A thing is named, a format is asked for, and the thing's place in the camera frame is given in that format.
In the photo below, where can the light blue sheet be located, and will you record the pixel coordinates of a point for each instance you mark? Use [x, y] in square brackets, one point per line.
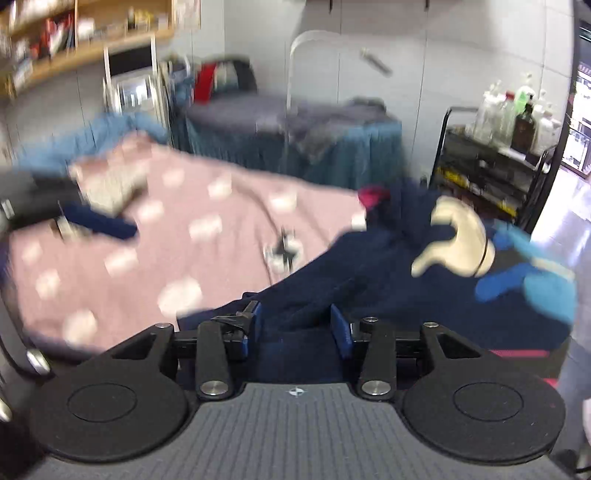
[54, 156]

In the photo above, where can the white gooseneck lamp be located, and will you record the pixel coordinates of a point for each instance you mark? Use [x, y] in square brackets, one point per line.
[333, 44]

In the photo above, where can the blue covered massage bed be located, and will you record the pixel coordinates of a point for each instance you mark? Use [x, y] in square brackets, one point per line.
[350, 145]

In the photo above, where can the black wire trolley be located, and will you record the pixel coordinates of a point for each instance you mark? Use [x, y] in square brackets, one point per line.
[498, 182]

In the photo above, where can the blue cartoon print garment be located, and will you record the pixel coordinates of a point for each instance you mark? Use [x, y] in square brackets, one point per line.
[422, 257]

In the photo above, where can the red and grey pillow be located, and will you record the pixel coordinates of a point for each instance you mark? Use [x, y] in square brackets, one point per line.
[223, 75]

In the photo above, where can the wooden wall shelf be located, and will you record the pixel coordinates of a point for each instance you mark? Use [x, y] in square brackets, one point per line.
[43, 39]

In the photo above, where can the clear plastic bottle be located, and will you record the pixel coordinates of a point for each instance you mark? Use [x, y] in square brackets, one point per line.
[506, 119]

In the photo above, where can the brown glass bottle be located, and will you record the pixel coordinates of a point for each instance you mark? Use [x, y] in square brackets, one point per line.
[524, 130]

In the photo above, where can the cream folded garment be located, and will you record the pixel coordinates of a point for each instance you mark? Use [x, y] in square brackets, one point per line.
[110, 186]

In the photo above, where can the white monitor device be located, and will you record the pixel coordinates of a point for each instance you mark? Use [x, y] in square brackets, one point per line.
[132, 81]

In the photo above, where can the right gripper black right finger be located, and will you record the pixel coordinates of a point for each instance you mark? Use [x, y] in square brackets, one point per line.
[461, 400]

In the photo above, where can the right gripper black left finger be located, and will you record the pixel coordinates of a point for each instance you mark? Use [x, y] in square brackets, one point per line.
[137, 395]

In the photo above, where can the grey towel on bed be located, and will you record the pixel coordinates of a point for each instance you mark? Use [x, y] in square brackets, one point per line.
[314, 128]

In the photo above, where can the pink polka dot blanket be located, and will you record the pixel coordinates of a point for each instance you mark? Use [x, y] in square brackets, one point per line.
[207, 232]

